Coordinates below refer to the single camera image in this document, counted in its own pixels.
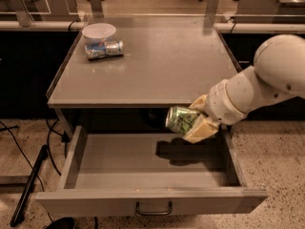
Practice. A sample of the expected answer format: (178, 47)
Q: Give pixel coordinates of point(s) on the white bowl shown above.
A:
(98, 32)

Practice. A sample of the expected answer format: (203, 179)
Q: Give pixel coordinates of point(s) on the crushed green soda can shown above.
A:
(180, 119)

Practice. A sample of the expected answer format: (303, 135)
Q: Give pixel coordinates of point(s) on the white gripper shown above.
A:
(221, 104)

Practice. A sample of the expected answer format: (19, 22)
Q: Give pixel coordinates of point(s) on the black bar on floor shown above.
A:
(18, 217)

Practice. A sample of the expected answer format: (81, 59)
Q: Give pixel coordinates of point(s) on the open grey top drawer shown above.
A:
(106, 174)

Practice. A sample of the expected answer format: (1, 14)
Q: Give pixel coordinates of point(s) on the grey cabinet with top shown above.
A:
(166, 61)

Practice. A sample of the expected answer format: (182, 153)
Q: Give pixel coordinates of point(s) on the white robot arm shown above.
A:
(277, 74)

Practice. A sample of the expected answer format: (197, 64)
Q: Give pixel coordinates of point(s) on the crushed blue silver can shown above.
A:
(104, 49)

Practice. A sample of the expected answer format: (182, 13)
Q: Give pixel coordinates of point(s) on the black metal drawer handle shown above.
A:
(153, 208)

